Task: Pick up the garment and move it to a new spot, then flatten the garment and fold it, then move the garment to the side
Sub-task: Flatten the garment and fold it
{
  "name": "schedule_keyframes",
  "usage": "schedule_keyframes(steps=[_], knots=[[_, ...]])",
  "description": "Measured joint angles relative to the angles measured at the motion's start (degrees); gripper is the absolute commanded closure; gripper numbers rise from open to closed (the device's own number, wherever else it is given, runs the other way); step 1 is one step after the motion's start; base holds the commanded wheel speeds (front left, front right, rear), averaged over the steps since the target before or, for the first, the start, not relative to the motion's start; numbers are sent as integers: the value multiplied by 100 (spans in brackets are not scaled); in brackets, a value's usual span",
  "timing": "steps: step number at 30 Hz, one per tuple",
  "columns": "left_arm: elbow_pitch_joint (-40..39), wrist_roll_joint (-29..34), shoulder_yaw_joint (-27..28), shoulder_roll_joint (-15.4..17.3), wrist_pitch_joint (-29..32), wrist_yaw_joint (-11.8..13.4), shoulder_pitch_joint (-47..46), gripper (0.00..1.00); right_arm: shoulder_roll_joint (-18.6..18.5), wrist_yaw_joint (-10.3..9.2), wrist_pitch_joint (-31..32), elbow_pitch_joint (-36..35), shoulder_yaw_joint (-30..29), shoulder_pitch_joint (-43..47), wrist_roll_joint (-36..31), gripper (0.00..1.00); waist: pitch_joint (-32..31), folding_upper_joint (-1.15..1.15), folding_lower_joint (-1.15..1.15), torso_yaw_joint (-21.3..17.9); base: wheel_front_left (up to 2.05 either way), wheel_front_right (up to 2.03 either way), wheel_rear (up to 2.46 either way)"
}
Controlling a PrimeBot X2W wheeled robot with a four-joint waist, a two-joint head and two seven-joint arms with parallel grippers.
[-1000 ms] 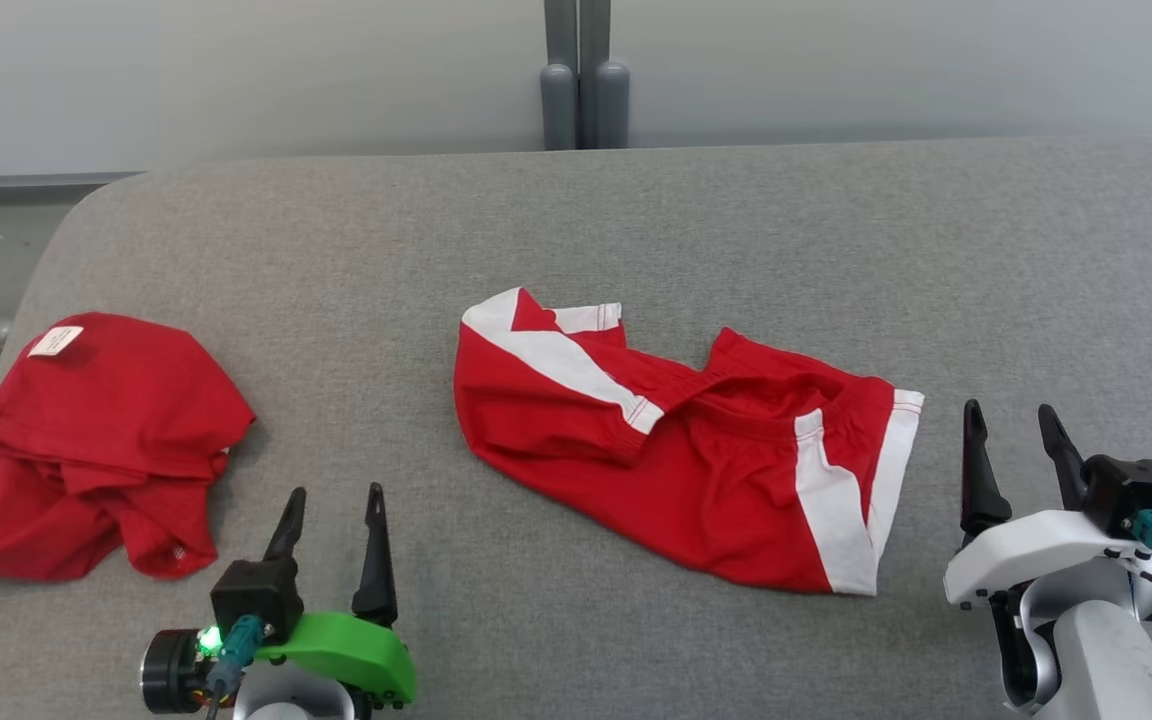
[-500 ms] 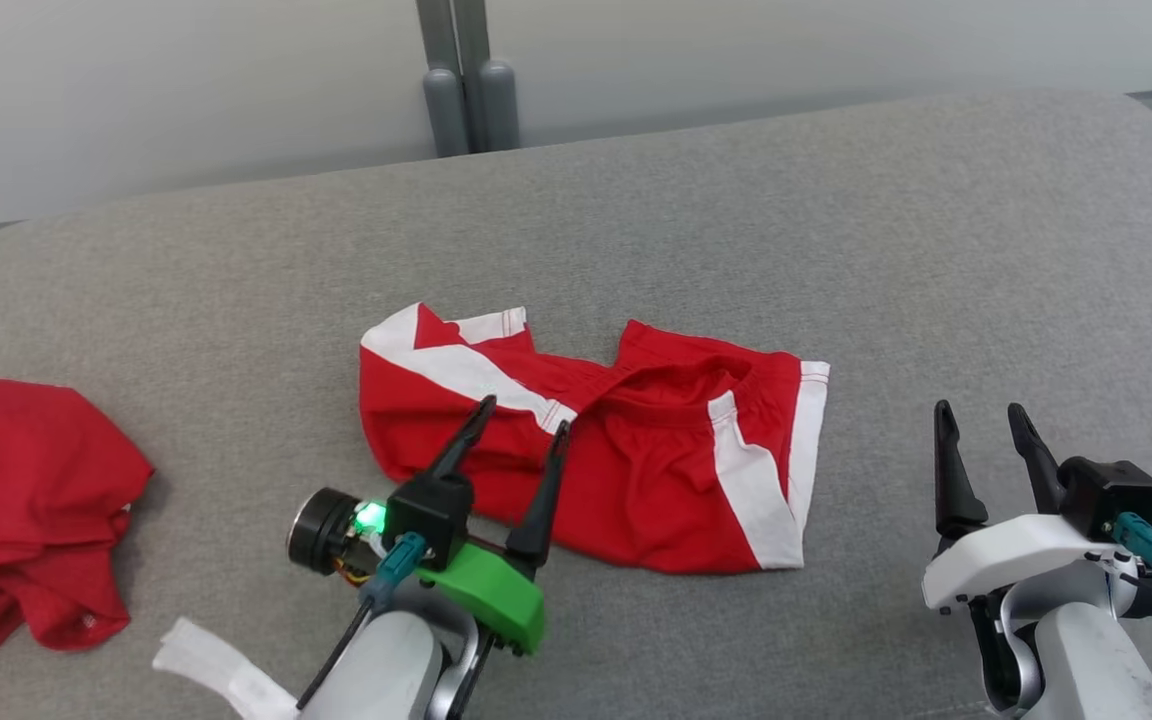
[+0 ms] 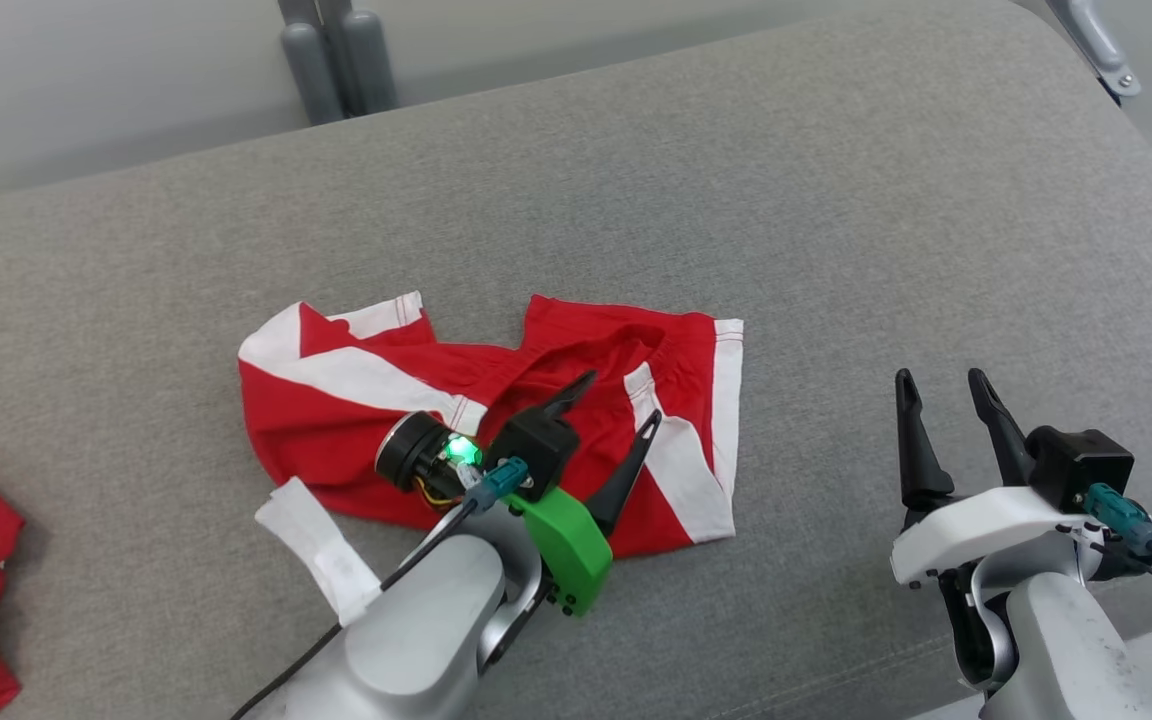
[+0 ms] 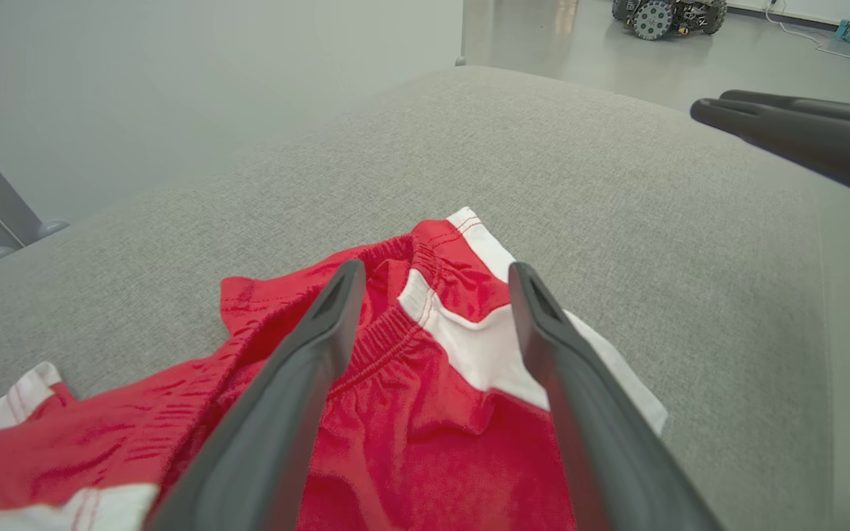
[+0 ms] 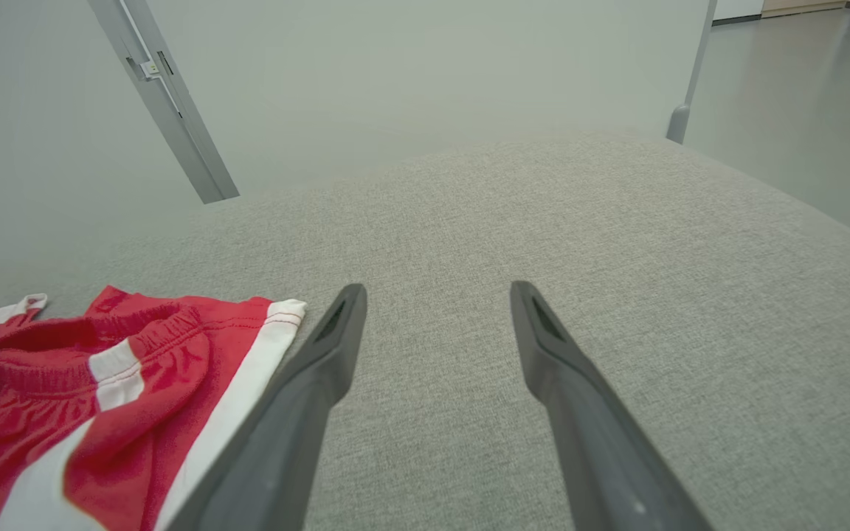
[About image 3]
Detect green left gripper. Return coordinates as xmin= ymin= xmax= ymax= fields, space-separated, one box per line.
xmin=516 ymin=370 xmax=665 ymax=619

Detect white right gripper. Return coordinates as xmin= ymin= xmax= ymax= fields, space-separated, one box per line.
xmin=889 ymin=368 xmax=1103 ymax=591

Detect red shorts with white stripes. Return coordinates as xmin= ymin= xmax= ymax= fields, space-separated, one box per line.
xmin=238 ymin=290 xmax=745 ymax=559

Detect white tape tag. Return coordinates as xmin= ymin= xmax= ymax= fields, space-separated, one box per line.
xmin=254 ymin=477 xmax=384 ymax=628

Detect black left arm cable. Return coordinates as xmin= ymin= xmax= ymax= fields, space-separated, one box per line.
xmin=231 ymin=495 xmax=482 ymax=720

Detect grey metal bracket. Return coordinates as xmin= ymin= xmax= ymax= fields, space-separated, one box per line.
xmin=1046 ymin=0 xmax=1143 ymax=101

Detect grey partition post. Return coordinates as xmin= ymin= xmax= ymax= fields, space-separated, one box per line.
xmin=279 ymin=0 xmax=347 ymax=127
xmin=316 ymin=0 xmax=400 ymax=117

